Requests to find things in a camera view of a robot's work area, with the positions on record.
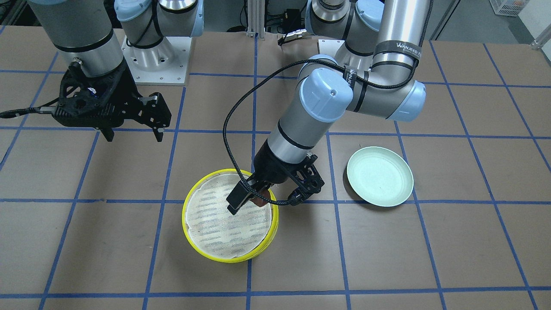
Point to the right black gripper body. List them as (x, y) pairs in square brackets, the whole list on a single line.
[(125, 87)]

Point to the centre yellow bamboo steamer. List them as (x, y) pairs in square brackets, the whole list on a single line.
[(218, 235)]

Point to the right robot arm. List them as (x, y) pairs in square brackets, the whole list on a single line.
[(82, 30)]

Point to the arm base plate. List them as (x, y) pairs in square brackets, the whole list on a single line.
[(163, 65)]

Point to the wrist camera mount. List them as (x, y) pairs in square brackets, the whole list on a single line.
[(307, 178)]

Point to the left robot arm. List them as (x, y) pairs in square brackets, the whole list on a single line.
[(372, 74)]

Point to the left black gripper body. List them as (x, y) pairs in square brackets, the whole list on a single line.
[(273, 167)]

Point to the aluminium frame post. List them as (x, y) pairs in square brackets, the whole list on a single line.
[(256, 18)]

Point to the brown bun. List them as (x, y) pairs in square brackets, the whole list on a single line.
[(259, 201)]

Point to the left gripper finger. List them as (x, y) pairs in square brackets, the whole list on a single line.
[(238, 197), (258, 187)]

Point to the pale green plate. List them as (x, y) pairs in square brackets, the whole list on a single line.
[(380, 176)]

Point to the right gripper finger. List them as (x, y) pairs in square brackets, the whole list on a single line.
[(107, 132), (155, 114)]

